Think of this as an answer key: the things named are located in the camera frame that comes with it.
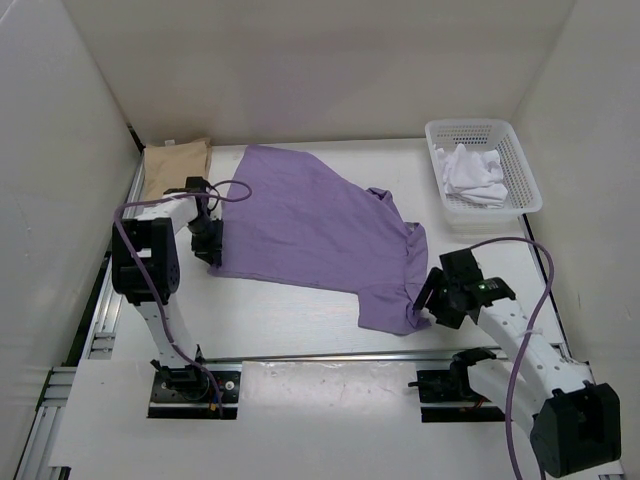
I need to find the white plastic basket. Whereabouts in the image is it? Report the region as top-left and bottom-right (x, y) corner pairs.
(425, 118), (543, 235)

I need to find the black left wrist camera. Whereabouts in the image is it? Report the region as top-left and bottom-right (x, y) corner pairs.
(163, 176), (211, 196)

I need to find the white crumpled cloth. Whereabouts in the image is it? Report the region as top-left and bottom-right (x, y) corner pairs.
(435, 144), (508, 209)

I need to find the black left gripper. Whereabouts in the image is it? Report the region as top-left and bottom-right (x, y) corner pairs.
(187, 216), (226, 266)

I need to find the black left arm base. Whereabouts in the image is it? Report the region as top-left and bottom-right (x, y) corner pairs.
(147, 369), (241, 420)

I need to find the purple t shirt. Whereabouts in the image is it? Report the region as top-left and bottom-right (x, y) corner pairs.
(210, 145), (429, 335)

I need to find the aluminium table edge rail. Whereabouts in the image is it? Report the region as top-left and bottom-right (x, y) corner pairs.
(14, 144), (591, 480)

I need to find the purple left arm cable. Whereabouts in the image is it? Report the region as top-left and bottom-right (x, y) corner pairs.
(112, 180), (253, 416)

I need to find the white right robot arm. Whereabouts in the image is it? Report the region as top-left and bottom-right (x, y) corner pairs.
(414, 268), (621, 478)

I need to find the beige t shirt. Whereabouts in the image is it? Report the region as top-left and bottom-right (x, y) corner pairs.
(143, 138), (211, 200)

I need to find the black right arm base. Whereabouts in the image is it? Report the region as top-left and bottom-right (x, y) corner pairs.
(408, 348), (504, 424)

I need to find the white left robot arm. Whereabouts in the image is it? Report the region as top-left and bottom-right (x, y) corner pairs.
(112, 191), (223, 400)

